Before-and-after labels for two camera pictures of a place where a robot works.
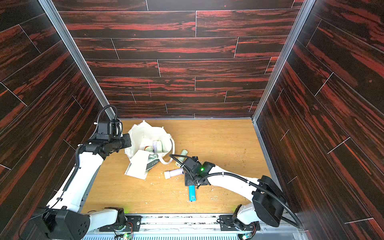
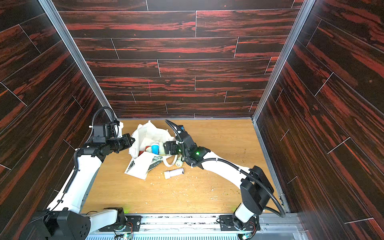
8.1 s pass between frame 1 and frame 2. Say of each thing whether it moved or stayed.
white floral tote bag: moved
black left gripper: stayed
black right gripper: moved
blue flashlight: moved
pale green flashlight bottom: moved
